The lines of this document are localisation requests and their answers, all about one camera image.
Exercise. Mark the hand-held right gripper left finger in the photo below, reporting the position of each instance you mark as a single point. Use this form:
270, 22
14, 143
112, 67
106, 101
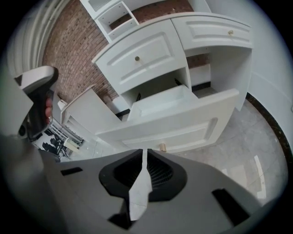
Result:
80, 194

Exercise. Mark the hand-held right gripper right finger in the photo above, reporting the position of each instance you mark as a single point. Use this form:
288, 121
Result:
194, 205

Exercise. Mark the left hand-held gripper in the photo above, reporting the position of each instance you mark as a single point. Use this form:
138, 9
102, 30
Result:
37, 102

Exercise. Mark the white desk with hutch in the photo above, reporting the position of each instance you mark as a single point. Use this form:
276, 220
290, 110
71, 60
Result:
231, 68

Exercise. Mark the person's left hand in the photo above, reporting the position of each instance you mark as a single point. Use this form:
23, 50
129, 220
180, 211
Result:
48, 109

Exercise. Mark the white cylindrical appliance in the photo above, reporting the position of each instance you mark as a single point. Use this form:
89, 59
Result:
71, 144

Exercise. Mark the small white side table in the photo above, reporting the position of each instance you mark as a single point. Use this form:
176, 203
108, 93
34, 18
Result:
91, 107

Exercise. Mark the grey curtain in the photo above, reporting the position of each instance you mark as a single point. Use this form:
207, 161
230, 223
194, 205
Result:
29, 34

